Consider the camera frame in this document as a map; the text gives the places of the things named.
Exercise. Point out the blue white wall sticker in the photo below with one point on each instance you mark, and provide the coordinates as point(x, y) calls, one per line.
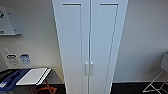
point(25, 59)

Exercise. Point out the white wall-mounted box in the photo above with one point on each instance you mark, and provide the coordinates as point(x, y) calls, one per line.
point(8, 21)

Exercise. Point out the white wardrobe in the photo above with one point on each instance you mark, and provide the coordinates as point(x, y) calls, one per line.
point(90, 33)

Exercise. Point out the orange stand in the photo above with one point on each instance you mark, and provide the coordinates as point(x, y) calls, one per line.
point(45, 89)

